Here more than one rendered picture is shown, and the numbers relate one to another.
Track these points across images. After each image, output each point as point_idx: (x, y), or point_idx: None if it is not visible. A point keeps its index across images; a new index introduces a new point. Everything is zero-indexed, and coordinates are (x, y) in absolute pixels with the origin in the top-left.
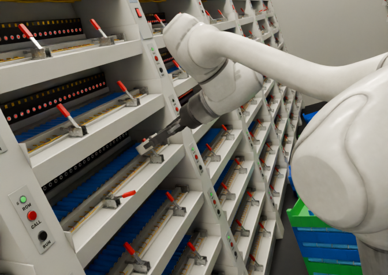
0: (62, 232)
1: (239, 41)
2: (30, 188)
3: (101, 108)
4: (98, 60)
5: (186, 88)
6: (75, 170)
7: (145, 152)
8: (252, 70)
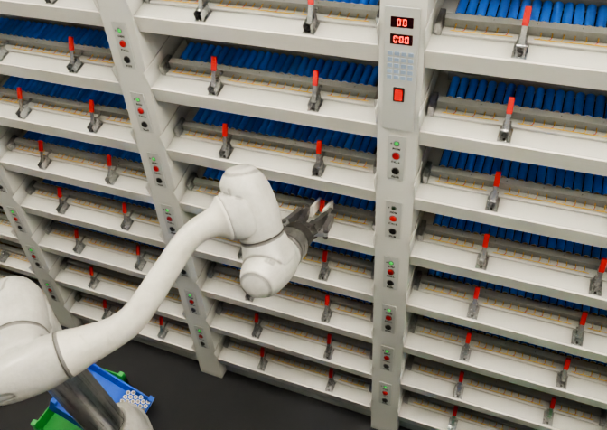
0: (173, 188)
1: (168, 244)
2: (161, 157)
3: (290, 145)
4: (275, 116)
5: (464, 217)
6: None
7: (333, 210)
8: (240, 276)
